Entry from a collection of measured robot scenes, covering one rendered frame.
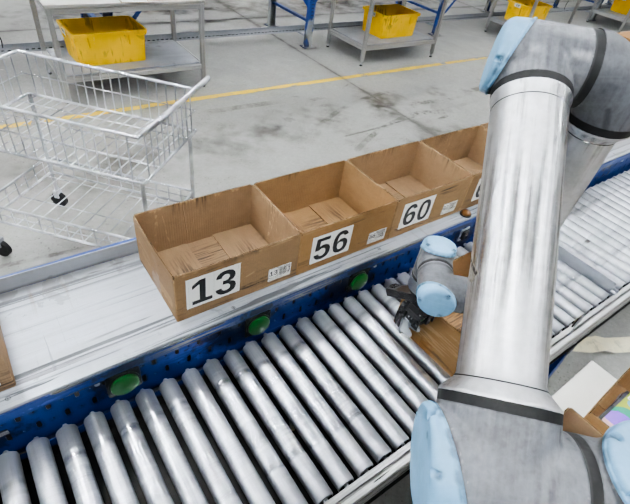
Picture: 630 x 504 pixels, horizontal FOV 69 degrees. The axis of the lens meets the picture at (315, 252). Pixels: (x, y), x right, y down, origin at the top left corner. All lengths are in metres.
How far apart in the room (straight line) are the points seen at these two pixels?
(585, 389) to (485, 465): 1.14
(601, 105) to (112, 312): 1.19
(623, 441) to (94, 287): 1.26
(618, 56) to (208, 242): 1.18
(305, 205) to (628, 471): 1.35
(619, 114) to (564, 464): 0.52
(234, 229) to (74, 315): 0.56
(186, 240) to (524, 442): 1.19
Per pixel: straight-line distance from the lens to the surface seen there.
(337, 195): 1.81
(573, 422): 1.51
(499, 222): 0.66
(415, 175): 2.05
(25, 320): 1.43
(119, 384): 1.29
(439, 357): 1.49
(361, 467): 1.28
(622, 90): 0.85
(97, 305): 1.41
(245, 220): 1.61
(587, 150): 0.90
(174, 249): 1.52
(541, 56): 0.79
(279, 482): 1.24
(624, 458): 0.65
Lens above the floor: 1.89
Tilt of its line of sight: 41 degrees down
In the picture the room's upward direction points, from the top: 9 degrees clockwise
